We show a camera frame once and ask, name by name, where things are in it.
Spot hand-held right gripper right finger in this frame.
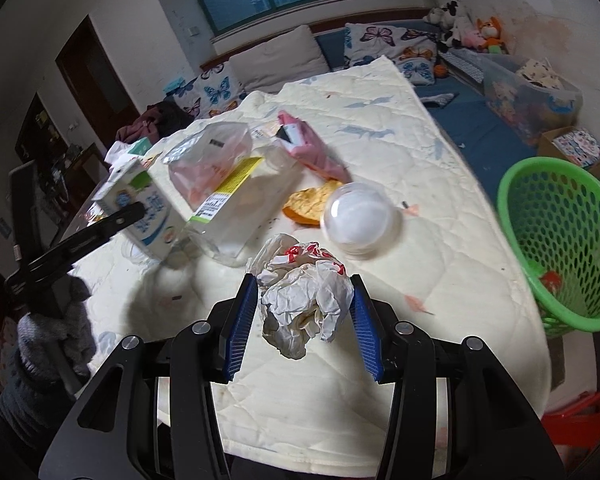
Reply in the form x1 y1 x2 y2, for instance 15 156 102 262
349 275 566 480

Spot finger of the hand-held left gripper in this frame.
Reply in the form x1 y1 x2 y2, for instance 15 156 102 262
40 202 147 281

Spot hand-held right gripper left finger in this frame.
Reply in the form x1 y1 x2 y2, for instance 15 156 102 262
39 274 259 480

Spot white milk carton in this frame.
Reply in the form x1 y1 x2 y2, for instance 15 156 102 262
92 156 191 263

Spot white paper wrapper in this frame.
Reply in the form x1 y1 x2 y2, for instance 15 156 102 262
249 233 353 360

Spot green plastic basket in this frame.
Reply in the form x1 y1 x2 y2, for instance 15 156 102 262
496 156 600 333

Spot person's left forearm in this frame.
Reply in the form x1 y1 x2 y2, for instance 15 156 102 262
0 347 83 466

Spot person's left hand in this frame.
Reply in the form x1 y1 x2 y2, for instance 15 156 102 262
17 275 98 387

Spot cream quilted blanket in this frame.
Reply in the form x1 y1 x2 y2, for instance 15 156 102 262
67 57 553 466

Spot clear bottle with yellow label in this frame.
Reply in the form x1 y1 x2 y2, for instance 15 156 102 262
184 152 306 267

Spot clear plastic dome lid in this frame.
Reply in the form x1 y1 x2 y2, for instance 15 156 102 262
320 182 403 257

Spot pile of dark clothes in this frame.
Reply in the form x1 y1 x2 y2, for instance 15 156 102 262
117 100 196 143

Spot dark wooden shelf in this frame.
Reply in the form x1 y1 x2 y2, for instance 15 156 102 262
14 91 106 221

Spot clear plastic bag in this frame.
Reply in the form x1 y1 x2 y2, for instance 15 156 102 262
161 121 254 206

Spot orange peel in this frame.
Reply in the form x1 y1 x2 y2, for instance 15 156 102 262
282 180 344 226

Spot dark wooden door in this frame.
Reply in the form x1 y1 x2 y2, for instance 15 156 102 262
55 14 141 131

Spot pink packet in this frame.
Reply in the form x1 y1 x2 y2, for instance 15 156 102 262
274 111 352 184

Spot white paper slip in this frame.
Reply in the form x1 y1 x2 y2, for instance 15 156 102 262
252 122 281 142

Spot red item in basket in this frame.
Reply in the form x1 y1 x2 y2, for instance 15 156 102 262
539 270 563 296

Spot red plastic stool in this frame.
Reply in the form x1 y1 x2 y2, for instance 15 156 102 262
542 390 600 448

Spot blue bed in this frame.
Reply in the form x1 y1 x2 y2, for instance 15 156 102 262
315 25 541 196

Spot striped sock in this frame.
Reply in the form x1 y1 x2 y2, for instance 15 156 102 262
420 92 455 109

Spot beige pillow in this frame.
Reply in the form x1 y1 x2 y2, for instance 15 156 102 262
228 24 331 93

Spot small butterfly print pillow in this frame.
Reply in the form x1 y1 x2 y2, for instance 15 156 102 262
394 46 438 86

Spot cardboard box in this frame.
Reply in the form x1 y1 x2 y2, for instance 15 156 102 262
536 126 600 181

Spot clear plastic storage bin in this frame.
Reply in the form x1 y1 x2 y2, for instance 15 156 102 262
482 54 583 143

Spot patterned flat box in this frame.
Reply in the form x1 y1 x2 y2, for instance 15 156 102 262
442 50 487 83

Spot large butterfly print pillow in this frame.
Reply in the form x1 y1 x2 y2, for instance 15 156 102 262
344 22 441 68

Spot orange fox plush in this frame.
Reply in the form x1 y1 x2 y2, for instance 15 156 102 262
475 16 507 54

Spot black and white cow plush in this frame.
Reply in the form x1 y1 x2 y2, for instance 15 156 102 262
424 0 473 51

